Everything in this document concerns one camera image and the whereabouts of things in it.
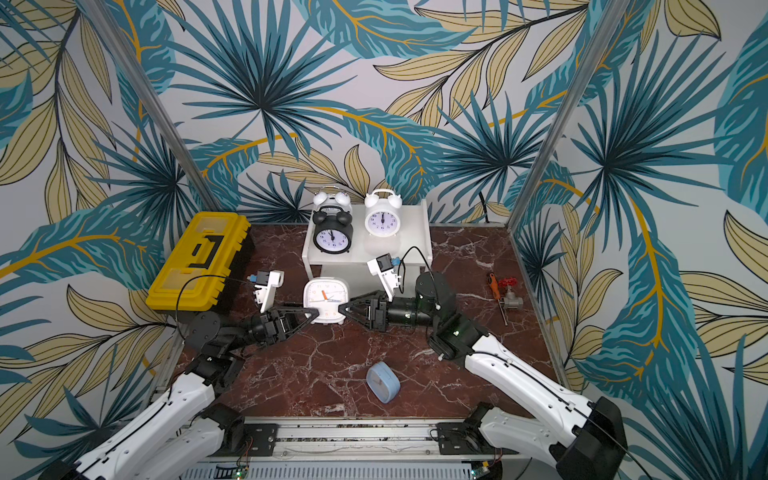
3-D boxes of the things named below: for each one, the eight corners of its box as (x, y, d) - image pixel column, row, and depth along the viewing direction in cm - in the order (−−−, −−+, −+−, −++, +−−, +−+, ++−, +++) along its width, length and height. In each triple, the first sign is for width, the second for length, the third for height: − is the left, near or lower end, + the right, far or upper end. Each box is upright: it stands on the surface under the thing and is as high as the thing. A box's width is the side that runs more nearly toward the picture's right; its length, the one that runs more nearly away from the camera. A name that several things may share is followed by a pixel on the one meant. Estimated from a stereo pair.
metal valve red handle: (501, 309, 99) (505, 304, 96) (494, 283, 105) (497, 277, 103) (520, 309, 99) (524, 304, 96) (512, 283, 105) (516, 277, 103)
